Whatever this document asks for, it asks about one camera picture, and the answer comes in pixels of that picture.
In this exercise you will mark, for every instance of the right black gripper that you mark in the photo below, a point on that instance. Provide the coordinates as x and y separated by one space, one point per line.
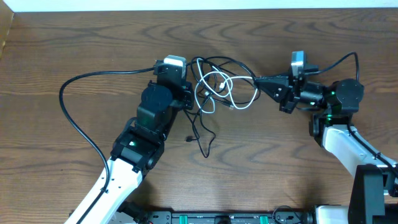
279 88

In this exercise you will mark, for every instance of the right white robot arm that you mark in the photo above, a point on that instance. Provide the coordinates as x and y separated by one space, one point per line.
375 175

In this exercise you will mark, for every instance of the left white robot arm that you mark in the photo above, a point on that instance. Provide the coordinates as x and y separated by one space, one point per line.
141 143

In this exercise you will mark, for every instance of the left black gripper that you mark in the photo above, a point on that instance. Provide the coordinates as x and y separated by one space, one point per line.
188 98

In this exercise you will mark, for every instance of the cardboard side panel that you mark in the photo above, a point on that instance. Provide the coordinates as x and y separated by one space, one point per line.
6 19

